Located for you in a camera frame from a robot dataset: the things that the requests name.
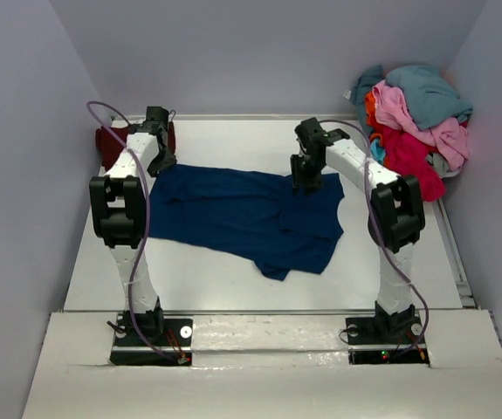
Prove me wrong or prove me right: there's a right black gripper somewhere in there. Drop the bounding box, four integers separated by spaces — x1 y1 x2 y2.
290 153 325 197

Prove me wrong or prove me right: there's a navy blue t shirt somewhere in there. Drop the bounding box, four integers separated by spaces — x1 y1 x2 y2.
149 165 344 281

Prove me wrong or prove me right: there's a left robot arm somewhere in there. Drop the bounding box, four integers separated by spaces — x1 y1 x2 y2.
89 106 176 347

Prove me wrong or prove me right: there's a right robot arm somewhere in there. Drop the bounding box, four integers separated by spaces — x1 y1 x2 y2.
290 118 428 347

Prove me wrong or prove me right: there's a folded dark red shirt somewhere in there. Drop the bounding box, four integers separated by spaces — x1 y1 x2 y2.
95 122 175 170

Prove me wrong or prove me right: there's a light blue t shirt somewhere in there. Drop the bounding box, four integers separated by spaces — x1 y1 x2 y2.
369 133 386 166

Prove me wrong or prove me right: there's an orange t shirt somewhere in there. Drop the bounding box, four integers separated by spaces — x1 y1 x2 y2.
364 91 381 138

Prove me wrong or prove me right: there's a magenta t shirt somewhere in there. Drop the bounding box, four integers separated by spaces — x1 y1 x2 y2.
381 126 446 202

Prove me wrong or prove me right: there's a light pink t shirt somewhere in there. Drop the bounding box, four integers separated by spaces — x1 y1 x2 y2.
371 81 469 170

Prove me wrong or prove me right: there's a grey blue t shirt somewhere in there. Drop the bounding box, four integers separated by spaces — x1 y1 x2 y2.
344 65 473 130

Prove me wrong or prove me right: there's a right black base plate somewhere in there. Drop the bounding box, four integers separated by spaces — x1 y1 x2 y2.
338 316 430 366

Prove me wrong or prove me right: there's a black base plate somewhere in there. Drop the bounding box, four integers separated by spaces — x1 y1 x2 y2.
107 314 194 367
338 316 430 366

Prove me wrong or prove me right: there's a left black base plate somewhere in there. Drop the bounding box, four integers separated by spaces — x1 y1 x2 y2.
107 314 194 367

